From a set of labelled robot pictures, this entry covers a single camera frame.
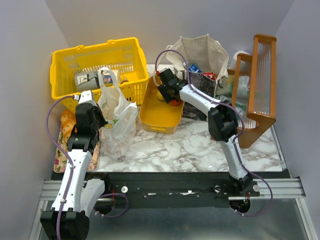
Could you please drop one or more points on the yellow plastic tray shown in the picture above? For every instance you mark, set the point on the yellow plastic tray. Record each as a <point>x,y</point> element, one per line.
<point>158,116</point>

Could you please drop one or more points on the floral placemat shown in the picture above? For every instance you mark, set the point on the floral placemat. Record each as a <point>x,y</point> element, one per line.
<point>61,159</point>

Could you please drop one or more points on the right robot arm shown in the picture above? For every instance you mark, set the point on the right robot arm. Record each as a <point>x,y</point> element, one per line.
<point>222,124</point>

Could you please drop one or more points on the wooden rack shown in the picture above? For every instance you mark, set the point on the wooden rack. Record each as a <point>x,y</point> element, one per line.
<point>254,88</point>

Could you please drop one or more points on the red snack bag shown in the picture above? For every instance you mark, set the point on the red snack bag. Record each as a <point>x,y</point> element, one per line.
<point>210,75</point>

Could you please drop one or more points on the green snack bag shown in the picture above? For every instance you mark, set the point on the green snack bag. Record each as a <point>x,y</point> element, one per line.
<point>225,86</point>

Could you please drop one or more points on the baguette bread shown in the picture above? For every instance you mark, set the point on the baguette bread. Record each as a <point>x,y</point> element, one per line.
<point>68,121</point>

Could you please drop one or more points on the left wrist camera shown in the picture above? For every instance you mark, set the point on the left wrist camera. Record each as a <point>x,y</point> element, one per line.
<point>85,100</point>

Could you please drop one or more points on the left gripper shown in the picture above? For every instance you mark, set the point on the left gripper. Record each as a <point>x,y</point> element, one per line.
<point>100,117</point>

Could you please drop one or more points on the beige canvas tote bag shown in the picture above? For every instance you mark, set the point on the beige canvas tote bag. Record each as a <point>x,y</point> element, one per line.
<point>207,54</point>

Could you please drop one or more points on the yellow shopping basket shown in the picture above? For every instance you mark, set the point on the yellow shopping basket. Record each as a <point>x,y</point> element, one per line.
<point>124,55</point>

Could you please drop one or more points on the milk carton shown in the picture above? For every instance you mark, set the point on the milk carton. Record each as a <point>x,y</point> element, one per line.
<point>107,79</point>

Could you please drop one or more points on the yellow lemon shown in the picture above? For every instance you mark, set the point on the yellow lemon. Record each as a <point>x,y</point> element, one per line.
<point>159,96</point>

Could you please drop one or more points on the grey box package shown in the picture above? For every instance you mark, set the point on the grey box package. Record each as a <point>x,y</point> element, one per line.
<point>87,81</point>

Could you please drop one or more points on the small orange pumpkin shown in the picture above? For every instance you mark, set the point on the small orange pumpkin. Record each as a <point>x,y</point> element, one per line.
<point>175,102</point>

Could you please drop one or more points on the white plastic grocery bag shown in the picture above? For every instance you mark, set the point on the white plastic grocery bag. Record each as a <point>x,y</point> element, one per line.
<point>118,134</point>

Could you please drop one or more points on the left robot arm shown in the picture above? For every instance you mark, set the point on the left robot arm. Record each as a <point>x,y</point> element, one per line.
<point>68,217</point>

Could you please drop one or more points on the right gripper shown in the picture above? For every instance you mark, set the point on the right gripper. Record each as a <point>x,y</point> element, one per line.
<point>164,88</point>

